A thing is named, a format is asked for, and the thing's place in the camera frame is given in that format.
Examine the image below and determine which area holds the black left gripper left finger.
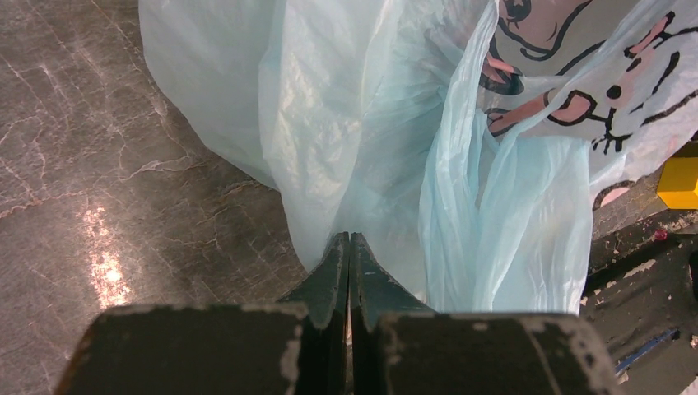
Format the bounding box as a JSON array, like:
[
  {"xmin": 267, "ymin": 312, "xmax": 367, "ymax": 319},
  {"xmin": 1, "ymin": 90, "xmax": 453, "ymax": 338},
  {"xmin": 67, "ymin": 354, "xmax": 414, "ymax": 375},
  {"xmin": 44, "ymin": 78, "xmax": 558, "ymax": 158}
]
[{"xmin": 56, "ymin": 233, "xmax": 350, "ymax": 394}]

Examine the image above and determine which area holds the yellow toy block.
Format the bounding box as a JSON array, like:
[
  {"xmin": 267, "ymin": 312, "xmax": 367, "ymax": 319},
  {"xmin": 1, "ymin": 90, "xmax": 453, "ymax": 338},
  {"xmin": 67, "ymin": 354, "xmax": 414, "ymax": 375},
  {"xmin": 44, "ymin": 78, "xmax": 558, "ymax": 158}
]
[{"xmin": 657, "ymin": 157, "xmax": 697, "ymax": 210}]

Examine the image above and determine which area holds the light blue printed plastic bag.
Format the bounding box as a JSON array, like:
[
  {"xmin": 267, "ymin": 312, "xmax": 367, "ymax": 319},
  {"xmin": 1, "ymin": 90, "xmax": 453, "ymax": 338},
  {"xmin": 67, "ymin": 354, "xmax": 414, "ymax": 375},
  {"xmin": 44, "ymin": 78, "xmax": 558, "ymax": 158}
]
[{"xmin": 138, "ymin": 1, "xmax": 697, "ymax": 314}]

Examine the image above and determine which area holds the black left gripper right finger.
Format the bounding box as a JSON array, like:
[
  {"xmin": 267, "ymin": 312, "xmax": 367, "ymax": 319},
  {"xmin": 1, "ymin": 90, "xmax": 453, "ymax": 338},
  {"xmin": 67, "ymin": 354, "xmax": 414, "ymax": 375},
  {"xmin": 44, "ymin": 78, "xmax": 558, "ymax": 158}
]
[{"xmin": 350, "ymin": 234, "xmax": 621, "ymax": 394}]

